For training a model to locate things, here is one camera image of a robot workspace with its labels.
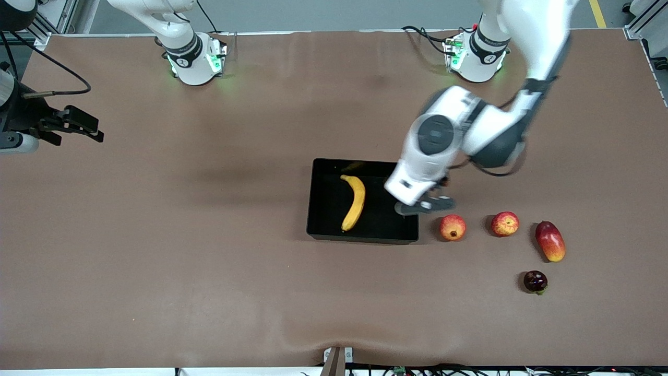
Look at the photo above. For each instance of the red apple left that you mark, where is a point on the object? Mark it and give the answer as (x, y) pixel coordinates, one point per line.
(452, 227)

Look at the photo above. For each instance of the black rectangular plastic box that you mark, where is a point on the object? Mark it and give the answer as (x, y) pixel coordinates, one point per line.
(386, 230)

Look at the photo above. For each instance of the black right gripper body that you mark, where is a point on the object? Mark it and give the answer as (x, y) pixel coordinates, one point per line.
(24, 116)

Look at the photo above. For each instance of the red yellow apple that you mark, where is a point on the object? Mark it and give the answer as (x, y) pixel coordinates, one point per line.
(504, 224)

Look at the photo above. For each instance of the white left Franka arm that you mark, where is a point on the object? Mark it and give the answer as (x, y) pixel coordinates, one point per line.
(537, 31)

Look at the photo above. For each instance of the small green circuit board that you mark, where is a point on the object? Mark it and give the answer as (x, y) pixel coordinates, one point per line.
(400, 371)

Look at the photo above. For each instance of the yellow banana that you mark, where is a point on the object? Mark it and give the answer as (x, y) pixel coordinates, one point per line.
(356, 201)

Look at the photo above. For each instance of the red yellow mango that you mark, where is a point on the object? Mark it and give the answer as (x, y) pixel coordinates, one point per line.
(550, 241)

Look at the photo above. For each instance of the aluminium frame post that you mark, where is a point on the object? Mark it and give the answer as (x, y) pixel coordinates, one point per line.
(644, 21)
(52, 21)

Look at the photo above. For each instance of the table cover mat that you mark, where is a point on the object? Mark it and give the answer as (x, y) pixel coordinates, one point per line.
(209, 261)

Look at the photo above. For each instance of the dark purple mangosteen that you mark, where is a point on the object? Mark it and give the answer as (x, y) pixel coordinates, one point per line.
(535, 281)

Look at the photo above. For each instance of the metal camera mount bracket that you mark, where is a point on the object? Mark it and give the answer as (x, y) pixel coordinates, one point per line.
(336, 361)

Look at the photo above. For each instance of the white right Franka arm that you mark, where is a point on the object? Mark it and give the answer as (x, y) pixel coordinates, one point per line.
(188, 57)

